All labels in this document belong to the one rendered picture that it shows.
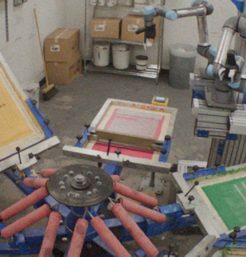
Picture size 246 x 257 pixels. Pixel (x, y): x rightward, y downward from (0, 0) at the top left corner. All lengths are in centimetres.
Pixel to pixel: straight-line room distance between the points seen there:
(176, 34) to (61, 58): 191
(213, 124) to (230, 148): 43
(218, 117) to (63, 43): 339
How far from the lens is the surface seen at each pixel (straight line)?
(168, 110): 288
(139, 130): 262
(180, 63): 545
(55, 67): 562
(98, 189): 155
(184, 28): 583
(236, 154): 298
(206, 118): 252
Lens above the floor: 232
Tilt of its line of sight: 31 degrees down
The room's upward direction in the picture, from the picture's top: 2 degrees clockwise
